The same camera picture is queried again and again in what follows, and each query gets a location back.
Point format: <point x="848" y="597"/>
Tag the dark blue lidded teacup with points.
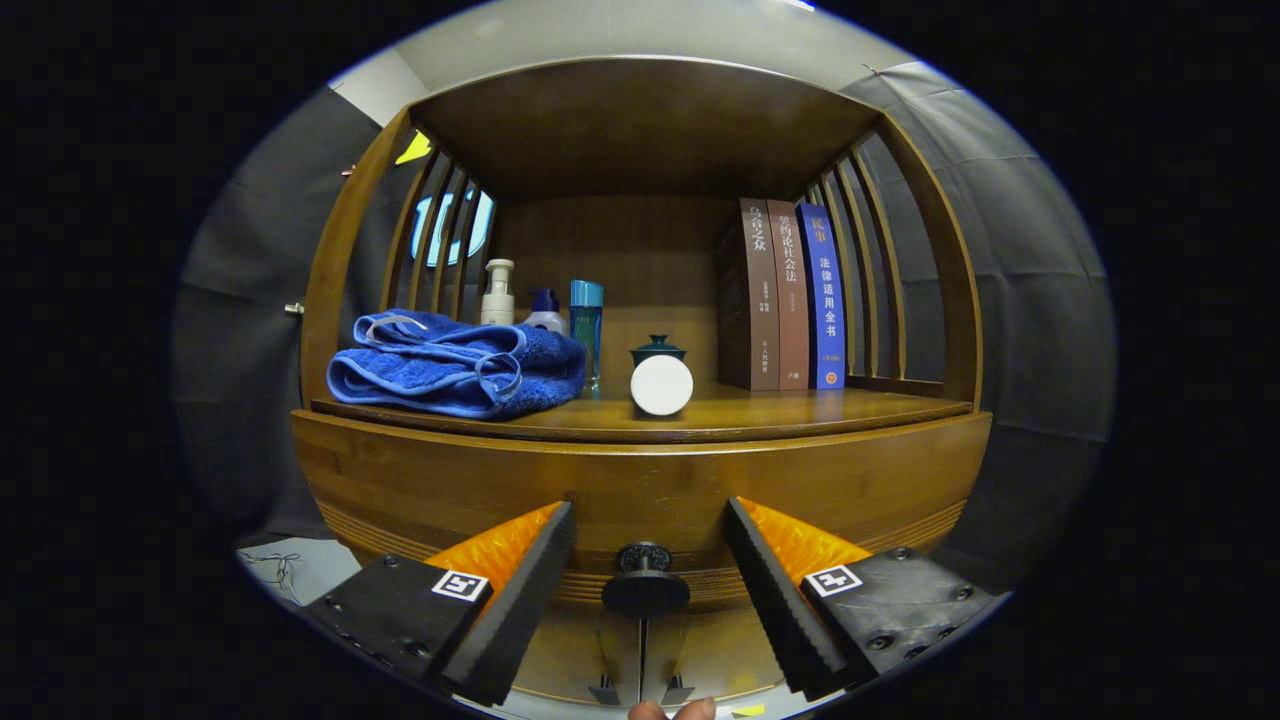
<point x="658" y="350"/>

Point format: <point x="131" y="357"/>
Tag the wooden countertop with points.
<point x="780" y="410"/>

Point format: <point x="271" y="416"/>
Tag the wooden cabinet door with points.
<point x="580" y="650"/>
<point x="710" y="650"/>

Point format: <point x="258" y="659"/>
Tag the folded blue towel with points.
<point x="450" y="365"/>

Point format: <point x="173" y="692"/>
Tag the green white cream tube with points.
<point x="662" y="385"/>

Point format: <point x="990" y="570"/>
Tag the brown wooden cabinet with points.
<point x="640" y="130"/>

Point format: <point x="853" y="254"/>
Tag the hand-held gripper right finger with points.
<point x="775" y="600"/>

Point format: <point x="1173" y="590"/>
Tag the dark brown book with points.
<point x="755" y="300"/>

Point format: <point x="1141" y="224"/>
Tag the reddish brown book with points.
<point x="790" y="300"/>

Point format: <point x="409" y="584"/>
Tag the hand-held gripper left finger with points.
<point x="520" y="600"/>

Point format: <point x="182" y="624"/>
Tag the white pump bottle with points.
<point x="497" y="300"/>

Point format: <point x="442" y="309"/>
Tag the white lotion bottle blue cap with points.
<point x="546" y="315"/>

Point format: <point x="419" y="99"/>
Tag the clear bottle teal cap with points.
<point x="587" y="320"/>

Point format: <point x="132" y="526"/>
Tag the blue book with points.
<point x="825" y="300"/>

